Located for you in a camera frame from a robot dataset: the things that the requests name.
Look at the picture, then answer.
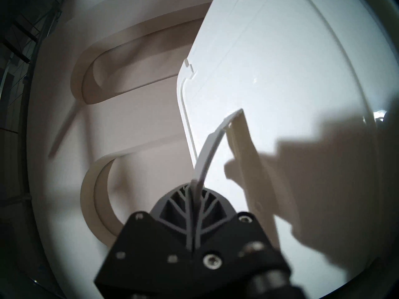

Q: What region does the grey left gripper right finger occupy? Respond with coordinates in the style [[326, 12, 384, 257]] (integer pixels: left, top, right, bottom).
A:
[[193, 188, 292, 271]]

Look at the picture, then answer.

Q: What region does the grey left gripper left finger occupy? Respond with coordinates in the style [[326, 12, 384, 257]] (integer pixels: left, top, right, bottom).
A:
[[94, 184, 200, 299]]

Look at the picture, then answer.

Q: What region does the white lid with grey handle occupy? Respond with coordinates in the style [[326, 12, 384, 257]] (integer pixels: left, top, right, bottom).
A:
[[176, 0, 388, 299]]

